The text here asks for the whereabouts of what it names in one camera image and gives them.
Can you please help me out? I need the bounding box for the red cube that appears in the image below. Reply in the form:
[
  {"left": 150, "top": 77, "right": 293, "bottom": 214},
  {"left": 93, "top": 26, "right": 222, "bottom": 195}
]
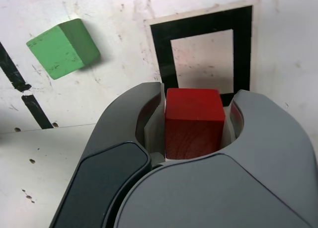
[{"left": 164, "top": 87, "right": 227, "bottom": 161}]

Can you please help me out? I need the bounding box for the green cube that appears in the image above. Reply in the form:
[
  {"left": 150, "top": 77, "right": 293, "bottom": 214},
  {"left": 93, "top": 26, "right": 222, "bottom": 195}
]
[{"left": 26, "top": 18, "right": 101, "bottom": 80}]

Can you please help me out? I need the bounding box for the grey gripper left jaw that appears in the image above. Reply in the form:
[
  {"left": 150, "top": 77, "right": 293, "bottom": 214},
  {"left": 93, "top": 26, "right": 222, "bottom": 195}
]
[{"left": 49, "top": 81, "right": 166, "bottom": 228}]

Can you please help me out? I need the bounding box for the black tape square outline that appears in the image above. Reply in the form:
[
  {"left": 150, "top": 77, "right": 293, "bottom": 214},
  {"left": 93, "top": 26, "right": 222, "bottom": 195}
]
[{"left": 149, "top": 4, "right": 254, "bottom": 107}]

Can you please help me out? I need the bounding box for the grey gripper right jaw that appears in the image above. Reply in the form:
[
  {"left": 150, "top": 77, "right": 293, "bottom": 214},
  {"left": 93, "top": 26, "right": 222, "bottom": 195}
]
[{"left": 114, "top": 89, "right": 318, "bottom": 228}]

